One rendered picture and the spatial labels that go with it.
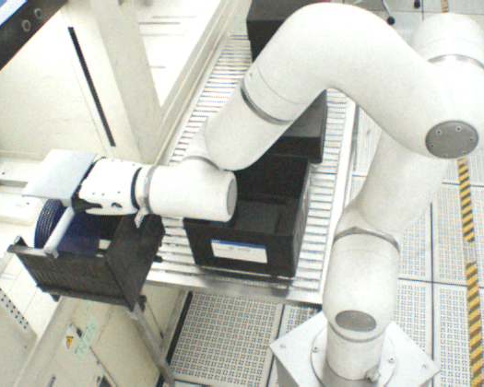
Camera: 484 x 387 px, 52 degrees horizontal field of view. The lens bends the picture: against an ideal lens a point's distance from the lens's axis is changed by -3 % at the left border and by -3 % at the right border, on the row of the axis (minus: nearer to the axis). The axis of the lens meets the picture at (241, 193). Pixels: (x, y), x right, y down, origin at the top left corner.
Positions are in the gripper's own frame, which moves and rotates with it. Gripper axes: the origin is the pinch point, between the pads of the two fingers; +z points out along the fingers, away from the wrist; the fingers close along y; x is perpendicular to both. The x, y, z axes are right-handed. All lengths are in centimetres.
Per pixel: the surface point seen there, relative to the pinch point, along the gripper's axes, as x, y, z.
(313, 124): -39, 68, -36
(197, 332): -125, 37, 9
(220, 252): -41.4, 18.5, -18.6
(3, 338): -27.1, -20.8, 15.9
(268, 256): -41, 18, -31
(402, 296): -125, 67, -72
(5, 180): -35, 30, 51
